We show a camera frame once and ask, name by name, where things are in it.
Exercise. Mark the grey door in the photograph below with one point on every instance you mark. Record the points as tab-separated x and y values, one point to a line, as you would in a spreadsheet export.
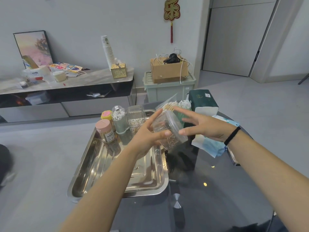
236	38

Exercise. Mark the framed pink painting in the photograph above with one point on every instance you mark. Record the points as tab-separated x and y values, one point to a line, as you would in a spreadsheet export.
31	45

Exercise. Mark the white carton blue label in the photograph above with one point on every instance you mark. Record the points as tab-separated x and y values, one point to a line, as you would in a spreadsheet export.
36	73

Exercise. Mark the gold tissue box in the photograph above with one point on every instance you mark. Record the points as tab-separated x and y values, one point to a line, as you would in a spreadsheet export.
118	71

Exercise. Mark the black device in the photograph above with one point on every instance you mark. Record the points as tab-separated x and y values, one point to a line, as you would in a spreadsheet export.
172	58

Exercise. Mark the stack of paper cups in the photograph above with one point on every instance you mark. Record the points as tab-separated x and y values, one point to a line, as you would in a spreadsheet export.
108	50

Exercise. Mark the green bag white swabs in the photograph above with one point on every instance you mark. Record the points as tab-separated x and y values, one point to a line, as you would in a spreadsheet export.
184	103

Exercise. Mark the yellow open carton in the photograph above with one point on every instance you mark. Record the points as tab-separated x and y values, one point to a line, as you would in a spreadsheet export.
30	62

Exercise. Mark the clear round hairpin jar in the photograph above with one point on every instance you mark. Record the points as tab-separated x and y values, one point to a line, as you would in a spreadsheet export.
169	141

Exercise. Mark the brown chair metal legs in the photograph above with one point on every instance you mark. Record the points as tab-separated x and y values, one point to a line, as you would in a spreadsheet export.
303	79

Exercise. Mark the pink lid toothpick jar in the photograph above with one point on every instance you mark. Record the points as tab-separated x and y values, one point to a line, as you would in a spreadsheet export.
105	132

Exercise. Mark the red gold wall ornament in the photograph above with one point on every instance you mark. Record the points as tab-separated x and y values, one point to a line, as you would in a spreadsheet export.
172	10

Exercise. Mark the grey low console cabinet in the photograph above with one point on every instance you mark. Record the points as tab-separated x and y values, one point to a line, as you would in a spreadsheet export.
91	107

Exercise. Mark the metal table mount disc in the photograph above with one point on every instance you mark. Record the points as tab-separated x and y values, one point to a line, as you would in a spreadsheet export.
176	201

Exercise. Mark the person's left forearm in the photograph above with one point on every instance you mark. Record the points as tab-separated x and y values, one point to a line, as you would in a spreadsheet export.
103	193

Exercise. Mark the clear plastic shelf container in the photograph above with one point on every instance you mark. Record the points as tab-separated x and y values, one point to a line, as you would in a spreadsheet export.
37	97

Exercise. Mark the person's right forearm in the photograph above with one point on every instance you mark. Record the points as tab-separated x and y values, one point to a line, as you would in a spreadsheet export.
270	181

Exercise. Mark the green swab holder clear dome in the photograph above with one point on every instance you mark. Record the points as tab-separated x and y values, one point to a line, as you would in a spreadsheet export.
119	123

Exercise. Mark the brown cardboard box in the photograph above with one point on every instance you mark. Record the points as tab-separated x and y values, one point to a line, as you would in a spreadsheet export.
167	73

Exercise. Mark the dark green tissue pack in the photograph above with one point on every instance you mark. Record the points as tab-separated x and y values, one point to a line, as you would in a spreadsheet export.
202	99

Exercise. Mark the white papers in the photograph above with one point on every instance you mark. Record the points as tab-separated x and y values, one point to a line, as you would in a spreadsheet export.
93	94

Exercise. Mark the cream round container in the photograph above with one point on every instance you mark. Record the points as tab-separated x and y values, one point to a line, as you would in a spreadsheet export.
59	76

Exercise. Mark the stainless steel tray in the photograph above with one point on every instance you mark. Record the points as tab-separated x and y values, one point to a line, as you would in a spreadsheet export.
144	176

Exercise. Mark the colourful cards pile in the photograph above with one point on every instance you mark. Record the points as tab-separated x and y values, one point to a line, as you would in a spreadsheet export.
66	68

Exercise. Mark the pink bottle yellow lid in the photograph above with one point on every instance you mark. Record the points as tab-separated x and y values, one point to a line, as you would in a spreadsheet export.
106	115

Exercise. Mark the person's right hand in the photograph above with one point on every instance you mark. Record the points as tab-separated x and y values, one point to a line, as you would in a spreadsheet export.
212	128

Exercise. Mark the pale green storage bin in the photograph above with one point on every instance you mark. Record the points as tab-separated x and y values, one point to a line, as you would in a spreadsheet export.
169	91

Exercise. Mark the clear square cotton swab box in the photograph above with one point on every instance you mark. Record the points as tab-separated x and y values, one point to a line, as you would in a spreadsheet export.
136	123

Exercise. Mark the person's left hand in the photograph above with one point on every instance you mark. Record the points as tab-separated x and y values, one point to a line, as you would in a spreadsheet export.
142	142

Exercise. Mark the black wrist band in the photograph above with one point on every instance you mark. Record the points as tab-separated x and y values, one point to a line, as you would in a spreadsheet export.
231	136

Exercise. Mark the clear bag wooden cotton swabs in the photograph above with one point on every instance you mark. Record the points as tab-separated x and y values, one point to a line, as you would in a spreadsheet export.
169	106

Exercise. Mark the round marble table black base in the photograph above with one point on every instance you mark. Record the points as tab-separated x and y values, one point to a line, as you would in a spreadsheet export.
6	164

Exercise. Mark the blue wet wipes pack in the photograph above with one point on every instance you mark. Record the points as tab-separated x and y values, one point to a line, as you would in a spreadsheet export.
205	144

